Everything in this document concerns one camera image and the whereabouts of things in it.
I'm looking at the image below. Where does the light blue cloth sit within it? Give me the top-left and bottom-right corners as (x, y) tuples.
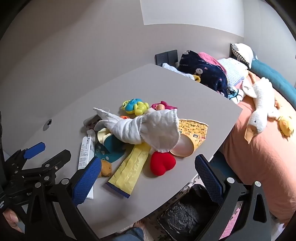
(161, 62), (196, 80)

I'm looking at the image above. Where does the pink cloth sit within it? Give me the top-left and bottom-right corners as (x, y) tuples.
(198, 52), (228, 75)

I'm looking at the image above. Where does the white quilted blanket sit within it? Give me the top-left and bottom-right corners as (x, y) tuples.
(216, 58), (249, 90)

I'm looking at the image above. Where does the white cloth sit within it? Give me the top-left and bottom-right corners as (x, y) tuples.
(93, 107), (181, 154)

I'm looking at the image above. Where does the red plush heart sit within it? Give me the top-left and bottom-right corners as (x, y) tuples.
(150, 151), (176, 177)

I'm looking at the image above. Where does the cartoon printed cloth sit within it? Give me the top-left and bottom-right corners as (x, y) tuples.
(225, 85), (245, 104)

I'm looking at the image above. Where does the grey box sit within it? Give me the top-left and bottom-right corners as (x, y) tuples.
(83, 115), (102, 127)

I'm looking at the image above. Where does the person's left hand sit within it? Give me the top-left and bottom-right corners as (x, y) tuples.
(0, 207), (25, 233)

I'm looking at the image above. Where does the white tube box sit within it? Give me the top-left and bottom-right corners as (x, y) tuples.
(77, 136), (95, 200)

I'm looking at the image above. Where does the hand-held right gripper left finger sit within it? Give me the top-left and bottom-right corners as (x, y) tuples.
(14, 156), (103, 241)

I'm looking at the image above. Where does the yellow duck plush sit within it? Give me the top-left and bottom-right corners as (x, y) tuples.
(277, 115), (294, 137)

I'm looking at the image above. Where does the navy printed blanket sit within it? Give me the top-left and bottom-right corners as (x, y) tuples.
(179, 50), (229, 98)

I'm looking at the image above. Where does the orange bedsheet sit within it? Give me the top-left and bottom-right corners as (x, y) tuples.
(218, 72), (296, 224)

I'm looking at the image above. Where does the green and blue plastic toy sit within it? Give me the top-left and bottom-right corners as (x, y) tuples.
(120, 98), (150, 116)

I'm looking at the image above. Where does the white goose plush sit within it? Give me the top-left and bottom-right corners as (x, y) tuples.
(242, 77), (281, 144)

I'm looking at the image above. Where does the small brown plush toy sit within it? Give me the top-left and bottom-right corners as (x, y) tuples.
(97, 159), (113, 178)

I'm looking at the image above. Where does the checked pillow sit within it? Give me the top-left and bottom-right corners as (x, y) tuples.
(231, 43), (255, 69)

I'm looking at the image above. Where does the yellow packet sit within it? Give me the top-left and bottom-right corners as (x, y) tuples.
(105, 142), (151, 199)

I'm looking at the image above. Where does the dark wall socket panel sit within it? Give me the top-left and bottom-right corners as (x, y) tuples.
(155, 49), (178, 66)

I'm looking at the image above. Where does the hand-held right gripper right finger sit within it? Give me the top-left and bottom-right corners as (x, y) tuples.
(194, 154), (281, 241)

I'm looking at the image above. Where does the pink doll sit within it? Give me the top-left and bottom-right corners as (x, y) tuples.
(150, 101), (178, 114)

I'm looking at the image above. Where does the person's jeans leg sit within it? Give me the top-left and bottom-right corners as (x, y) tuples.
(111, 227), (145, 241)

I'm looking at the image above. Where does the teal bolster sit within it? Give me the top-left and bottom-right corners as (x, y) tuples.
(250, 54), (296, 109)

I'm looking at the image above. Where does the yellow paper noodle cup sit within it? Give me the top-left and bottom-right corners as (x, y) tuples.
(170, 119), (209, 158)

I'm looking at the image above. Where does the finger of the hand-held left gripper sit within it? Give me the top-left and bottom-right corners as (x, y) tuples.
(10, 149), (72, 186)
(5, 142), (46, 172)

